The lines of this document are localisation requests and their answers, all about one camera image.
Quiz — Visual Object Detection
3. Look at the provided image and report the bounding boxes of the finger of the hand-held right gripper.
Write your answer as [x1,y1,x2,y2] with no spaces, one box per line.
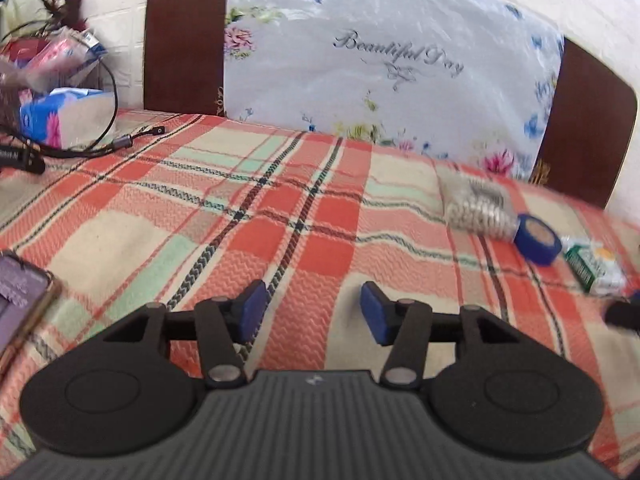
[604,289,640,334]

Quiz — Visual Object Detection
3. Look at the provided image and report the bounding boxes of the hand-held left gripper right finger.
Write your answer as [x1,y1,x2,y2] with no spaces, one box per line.
[359,281,522,387]

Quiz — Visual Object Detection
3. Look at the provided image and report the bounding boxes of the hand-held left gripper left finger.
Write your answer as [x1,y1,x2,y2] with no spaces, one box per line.
[102,279,269,390]

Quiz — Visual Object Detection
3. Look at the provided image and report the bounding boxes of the green white packet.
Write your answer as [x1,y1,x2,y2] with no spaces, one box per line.
[561,236,629,296]

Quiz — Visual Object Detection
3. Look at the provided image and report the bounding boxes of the red plaid blanket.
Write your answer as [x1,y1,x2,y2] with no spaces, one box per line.
[0,106,640,480]

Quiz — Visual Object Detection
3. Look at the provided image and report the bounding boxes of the blue tape roll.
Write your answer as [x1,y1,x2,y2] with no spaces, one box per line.
[514,213,564,267]

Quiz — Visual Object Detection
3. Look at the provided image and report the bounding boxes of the clear bag of silver beads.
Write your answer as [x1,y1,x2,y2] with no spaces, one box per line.
[436,169,522,239]

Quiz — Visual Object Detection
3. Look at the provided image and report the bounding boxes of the white floral pillow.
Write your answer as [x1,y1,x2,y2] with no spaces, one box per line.
[221,0,567,182]

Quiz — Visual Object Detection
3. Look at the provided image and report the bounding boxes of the blue white tissue pack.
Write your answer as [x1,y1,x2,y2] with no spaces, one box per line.
[19,86,117,150]

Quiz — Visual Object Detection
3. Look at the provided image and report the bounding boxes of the brown wooden headboard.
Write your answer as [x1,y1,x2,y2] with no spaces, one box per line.
[142,0,639,211]

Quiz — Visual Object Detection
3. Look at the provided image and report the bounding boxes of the black handheld device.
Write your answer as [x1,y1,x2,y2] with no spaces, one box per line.
[0,144,47,176]

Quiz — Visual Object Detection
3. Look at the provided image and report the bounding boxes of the blue white small packet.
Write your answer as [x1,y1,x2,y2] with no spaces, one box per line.
[74,27,110,63]

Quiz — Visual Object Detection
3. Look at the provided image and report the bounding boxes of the pink packet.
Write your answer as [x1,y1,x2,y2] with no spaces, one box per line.
[27,39,78,78]

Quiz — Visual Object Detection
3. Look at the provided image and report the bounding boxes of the black cable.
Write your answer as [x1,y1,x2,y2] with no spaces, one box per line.
[0,22,168,158]

